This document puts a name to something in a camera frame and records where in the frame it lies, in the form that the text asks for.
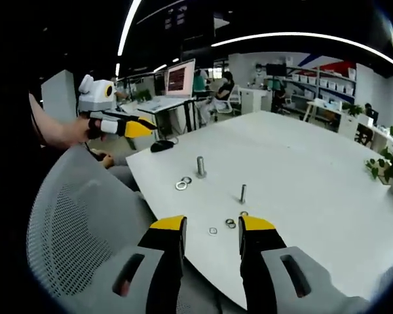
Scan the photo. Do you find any large threaded stud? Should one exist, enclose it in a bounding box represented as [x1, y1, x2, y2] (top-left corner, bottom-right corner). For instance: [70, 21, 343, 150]
[196, 156, 208, 179]

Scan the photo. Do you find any storage shelving with white bins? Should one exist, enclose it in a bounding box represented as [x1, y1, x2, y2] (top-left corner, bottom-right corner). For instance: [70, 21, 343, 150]
[285, 61, 358, 102]

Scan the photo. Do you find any green potted plant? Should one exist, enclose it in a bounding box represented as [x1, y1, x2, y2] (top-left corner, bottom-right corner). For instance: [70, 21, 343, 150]
[365, 125, 393, 200]

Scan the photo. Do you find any white office chair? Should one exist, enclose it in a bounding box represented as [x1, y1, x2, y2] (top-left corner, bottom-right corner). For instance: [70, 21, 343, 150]
[215, 84, 242, 114]

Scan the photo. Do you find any grey mesh office chair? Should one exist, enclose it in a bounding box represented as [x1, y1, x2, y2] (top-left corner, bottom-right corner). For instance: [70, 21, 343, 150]
[26, 143, 161, 314]

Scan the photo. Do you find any person's left hand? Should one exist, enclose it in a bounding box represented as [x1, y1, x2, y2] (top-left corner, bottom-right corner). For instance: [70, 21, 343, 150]
[70, 116, 107, 143]

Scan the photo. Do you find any small green desk plant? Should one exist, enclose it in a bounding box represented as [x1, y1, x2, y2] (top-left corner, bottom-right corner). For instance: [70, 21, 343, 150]
[134, 89, 152, 103]

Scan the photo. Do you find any black screen on stand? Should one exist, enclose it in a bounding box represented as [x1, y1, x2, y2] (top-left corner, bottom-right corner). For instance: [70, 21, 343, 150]
[265, 63, 288, 88]

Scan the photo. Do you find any white office desk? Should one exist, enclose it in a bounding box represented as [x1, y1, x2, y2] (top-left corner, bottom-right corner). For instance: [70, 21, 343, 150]
[120, 96, 197, 133]

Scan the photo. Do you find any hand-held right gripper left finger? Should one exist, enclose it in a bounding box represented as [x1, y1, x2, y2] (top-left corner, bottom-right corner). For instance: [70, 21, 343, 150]
[98, 215, 188, 314]

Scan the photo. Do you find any black computer mouse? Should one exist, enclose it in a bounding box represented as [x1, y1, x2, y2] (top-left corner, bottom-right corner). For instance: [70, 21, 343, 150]
[150, 139, 175, 154]

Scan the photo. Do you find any computer monitor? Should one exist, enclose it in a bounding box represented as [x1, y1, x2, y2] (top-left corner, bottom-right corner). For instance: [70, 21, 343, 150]
[164, 58, 197, 99]

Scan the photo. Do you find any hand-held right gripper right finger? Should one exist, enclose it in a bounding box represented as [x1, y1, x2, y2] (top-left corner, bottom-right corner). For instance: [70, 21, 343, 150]
[238, 214, 374, 314]

